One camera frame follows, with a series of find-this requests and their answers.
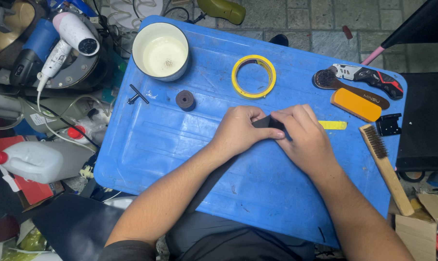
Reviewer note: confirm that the person's left hand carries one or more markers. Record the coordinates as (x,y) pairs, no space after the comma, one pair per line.
(237,131)

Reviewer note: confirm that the person's right hand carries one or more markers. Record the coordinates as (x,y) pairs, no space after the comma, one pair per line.
(307,141)

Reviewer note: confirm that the person's right fingers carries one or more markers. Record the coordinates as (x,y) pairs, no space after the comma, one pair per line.
(297,116)

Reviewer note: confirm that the black leather strip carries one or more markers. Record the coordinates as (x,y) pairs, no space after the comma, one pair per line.
(271,125)

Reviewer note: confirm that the yellow tape strip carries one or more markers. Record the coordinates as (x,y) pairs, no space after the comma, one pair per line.
(333,125)

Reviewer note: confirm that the dark wooden shoe brush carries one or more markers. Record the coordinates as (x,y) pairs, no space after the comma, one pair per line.
(346,89)

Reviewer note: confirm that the blue plastic board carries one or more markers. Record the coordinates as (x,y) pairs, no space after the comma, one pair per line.
(248,145)

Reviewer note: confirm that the yellow masking tape roll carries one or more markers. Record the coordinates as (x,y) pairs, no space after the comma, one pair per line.
(253,77)

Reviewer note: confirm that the orange rectangular brush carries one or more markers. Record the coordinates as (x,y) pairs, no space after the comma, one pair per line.
(356,104)

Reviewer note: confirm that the black red utility knife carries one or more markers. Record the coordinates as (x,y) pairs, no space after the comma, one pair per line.
(371,78)

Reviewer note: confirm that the black plastic clip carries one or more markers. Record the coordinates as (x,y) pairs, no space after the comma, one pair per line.
(388,124)

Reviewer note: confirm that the dark sandpaper roll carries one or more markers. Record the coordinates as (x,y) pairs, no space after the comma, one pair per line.
(185,100)

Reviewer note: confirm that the black stool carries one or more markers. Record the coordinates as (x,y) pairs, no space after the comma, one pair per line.
(425,121)

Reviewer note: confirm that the olive green tool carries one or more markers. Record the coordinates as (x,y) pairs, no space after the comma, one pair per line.
(222,10)

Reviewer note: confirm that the black tape roll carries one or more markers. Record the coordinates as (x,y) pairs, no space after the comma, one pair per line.
(412,176)

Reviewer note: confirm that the person's dark trousers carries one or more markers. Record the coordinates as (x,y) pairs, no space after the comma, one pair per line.
(237,235)

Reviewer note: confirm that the white tin of glue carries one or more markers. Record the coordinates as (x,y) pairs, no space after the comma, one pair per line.
(161,51)

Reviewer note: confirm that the black chuck key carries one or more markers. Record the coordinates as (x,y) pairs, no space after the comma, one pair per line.
(137,95)

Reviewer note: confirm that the brown cardboard box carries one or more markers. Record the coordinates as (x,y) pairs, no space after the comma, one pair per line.
(416,235)

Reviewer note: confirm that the small bottle with red cap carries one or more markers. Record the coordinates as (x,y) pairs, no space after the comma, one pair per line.
(83,133)

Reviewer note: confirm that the white pink hair dryer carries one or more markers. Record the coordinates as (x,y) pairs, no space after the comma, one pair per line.
(70,45)

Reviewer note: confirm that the white jug with red cap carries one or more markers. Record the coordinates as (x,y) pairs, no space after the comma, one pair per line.
(41,161)

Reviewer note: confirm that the blue power tool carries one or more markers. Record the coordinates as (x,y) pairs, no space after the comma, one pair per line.
(35,52)

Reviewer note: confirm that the red cardboard box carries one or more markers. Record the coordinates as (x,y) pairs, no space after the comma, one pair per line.
(26,181)

